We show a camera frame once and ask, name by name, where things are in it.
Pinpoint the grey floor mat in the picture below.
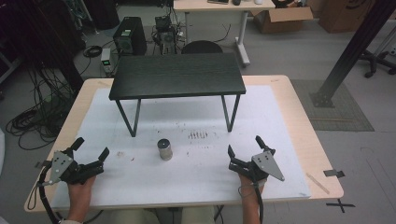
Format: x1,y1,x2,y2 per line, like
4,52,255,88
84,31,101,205
290,79,375,133

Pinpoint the open computer case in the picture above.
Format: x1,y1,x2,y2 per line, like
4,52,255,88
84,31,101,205
152,16,179,56

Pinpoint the black tape cross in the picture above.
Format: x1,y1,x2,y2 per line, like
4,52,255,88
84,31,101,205
326,199,356,214

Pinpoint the white-legged wooden desk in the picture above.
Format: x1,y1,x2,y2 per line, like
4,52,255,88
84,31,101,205
173,0,276,67

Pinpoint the black metal stand post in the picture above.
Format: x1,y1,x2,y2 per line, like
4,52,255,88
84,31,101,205
309,0,396,108

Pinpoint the person's left hand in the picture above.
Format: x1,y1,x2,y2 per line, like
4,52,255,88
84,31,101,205
66,175,97,194

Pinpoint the coiled black cable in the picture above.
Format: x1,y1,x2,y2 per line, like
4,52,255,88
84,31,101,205
82,45,103,59

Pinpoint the black round stool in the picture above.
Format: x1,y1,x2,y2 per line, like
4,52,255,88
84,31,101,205
181,39,224,55

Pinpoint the bundle of black floor cables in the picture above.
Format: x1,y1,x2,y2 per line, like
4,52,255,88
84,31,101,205
5,62,78,151

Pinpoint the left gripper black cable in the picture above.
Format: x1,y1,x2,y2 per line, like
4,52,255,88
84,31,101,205
27,164,64,224

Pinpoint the small black shelf table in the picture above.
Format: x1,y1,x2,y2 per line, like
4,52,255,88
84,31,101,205
108,51,247,138

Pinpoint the person's right hand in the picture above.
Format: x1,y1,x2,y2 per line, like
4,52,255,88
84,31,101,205
237,173,268,198

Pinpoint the black computer tower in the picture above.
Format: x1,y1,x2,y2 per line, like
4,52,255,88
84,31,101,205
112,16,148,57

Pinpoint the large closed cardboard box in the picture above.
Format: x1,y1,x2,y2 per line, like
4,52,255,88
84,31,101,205
318,0,376,34

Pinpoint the black office chair base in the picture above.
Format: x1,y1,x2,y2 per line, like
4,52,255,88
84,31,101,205
358,46,396,78

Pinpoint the white power supply unit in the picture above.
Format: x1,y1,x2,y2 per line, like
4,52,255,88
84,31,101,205
100,48,114,76

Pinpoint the white table mat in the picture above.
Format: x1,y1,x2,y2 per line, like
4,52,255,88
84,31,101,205
49,85,312,210

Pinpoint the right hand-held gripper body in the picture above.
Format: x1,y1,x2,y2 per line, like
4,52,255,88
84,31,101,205
228,148,286,183

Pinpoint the black tape piece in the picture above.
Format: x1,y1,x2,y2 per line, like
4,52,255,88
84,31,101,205
322,169,346,179

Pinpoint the silver metal can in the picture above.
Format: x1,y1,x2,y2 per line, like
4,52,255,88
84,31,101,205
157,138,174,161

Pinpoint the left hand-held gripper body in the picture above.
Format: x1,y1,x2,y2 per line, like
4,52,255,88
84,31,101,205
45,150,105,187

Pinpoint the open cardboard box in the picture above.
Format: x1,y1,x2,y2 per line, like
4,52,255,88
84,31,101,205
250,6,314,35

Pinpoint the black curtain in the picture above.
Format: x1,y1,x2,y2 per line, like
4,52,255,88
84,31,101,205
0,0,120,94

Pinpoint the wooden stick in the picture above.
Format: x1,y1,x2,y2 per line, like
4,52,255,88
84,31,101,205
305,172,331,195

